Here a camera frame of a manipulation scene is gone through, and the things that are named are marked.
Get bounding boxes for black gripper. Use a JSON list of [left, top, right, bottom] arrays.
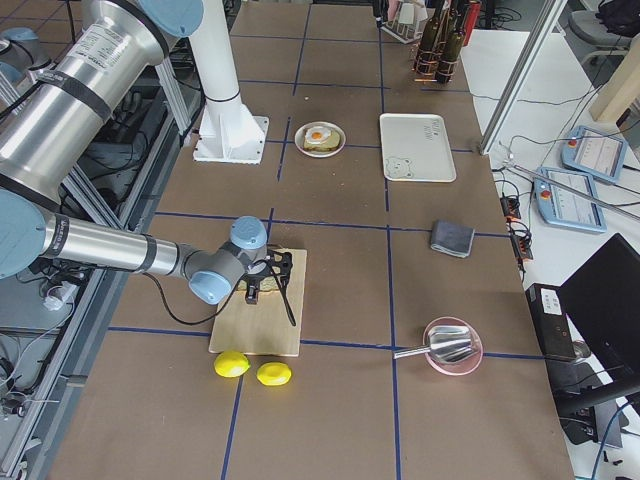
[[245, 245, 293, 304]]

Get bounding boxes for bread slice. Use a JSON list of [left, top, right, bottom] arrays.
[[303, 129, 341, 152], [237, 276, 280, 293]]

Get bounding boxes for white round plate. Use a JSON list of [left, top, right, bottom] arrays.
[[294, 121, 346, 158]]

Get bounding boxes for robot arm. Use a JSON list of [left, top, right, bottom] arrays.
[[1, 1, 276, 305]]

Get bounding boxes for white bear tray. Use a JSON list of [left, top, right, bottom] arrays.
[[379, 113, 457, 183]]

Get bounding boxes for wooden cutting board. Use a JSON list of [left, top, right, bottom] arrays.
[[208, 249, 307, 357]]

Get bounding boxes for whole yellow lemon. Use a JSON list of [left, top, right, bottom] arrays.
[[213, 350, 251, 378]]

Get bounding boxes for fried egg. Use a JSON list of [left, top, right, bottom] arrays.
[[305, 126, 332, 145]]

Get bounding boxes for metal scoop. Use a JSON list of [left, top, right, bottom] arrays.
[[393, 325, 477, 364]]

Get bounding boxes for grey folded cloth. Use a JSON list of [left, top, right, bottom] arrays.
[[430, 220, 475, 258]]

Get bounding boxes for pink bowl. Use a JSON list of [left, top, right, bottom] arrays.
[[422, 316, 484, 376]]

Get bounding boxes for green wine bottle middle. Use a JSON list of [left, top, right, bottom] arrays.
[[419, 0, 450, 50]]

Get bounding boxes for green wine bottle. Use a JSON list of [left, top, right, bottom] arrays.
[[435, 1, 469, 84], [419, 0, 450, 50]]

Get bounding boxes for black desktop box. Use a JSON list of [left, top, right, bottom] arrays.
[[525, 283, 591, 363]]

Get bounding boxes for green wine bottle front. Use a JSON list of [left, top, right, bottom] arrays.
[[435, 1, 469, 84]]

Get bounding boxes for blue teach pendant near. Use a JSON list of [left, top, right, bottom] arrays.
[[534, 167, 607, 233]]

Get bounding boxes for blue teach pendant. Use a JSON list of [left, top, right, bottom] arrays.
[[561, 125, 628, 184], [534, 167, 607, 233]]

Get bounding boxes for black monitor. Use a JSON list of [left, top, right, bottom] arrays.
[[555, 233, 639, 416]]

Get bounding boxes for blue teach pendant far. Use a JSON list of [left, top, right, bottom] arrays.
[[561, 125, 628, 184]]

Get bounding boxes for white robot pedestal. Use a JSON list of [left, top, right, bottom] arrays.
[[189, 1, 269, 164]]

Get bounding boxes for copper wire bottle rack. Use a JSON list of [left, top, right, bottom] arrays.
[[412, 42, 459, 84]]

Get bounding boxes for white wire cup rack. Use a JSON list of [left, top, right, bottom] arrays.
[[381, 0, 428, 44]]

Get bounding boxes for aluminium frame post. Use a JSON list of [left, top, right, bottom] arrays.
[[479, 0, 567, 155]]

